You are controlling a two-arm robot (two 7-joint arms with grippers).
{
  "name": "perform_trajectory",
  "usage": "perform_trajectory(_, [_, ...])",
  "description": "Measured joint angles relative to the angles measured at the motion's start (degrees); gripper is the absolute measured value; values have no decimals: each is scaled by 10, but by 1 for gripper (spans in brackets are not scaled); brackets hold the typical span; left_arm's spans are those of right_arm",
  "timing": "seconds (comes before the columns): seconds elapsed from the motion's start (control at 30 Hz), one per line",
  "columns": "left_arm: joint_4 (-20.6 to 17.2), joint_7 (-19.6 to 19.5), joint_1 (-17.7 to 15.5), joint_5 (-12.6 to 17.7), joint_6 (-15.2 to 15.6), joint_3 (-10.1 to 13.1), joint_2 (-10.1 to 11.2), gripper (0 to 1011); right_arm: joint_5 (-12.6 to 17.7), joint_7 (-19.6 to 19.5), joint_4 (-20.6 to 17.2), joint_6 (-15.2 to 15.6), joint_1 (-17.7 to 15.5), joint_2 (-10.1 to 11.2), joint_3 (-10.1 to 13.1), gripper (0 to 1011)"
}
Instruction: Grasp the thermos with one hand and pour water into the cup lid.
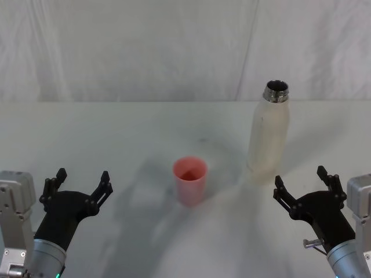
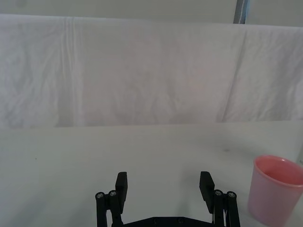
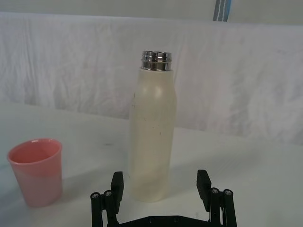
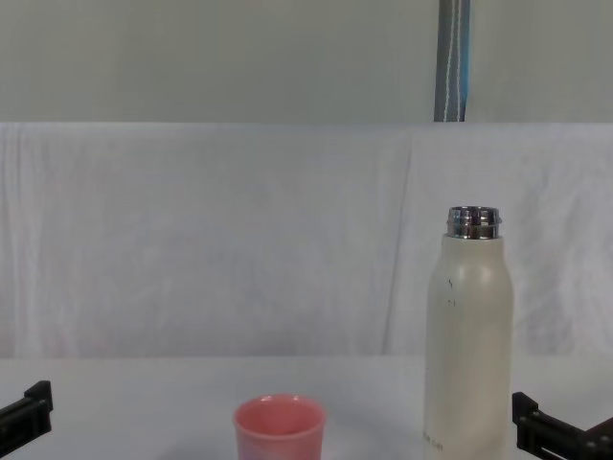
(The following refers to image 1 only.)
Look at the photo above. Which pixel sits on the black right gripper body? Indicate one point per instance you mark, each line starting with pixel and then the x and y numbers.
pixel 324 215

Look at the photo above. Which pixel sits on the pink plastic cup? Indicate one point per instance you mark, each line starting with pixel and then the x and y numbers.
pixel 189 189

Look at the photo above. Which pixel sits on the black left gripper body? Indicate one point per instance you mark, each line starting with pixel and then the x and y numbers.
pixel 65 212

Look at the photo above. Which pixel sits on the cream vacuum bottle steel neck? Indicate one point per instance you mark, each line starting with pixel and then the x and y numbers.
pixel 268 139

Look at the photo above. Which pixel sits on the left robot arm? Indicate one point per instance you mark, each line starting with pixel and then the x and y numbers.
pixel 17 208

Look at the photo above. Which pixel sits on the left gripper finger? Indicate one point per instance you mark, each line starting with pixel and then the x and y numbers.
pixel 101 191
pixel 50 186

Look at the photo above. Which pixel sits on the white curtain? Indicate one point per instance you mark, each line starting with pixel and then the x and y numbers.
pixel 145 49

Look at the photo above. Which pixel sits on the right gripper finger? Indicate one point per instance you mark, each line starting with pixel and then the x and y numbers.
pixel 333 185
pixel 285 197

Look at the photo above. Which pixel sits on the white table cloth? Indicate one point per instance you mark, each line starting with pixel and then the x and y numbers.
pixel 121 139

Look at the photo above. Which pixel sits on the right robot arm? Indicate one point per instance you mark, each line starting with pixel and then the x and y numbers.
pixel 358 220

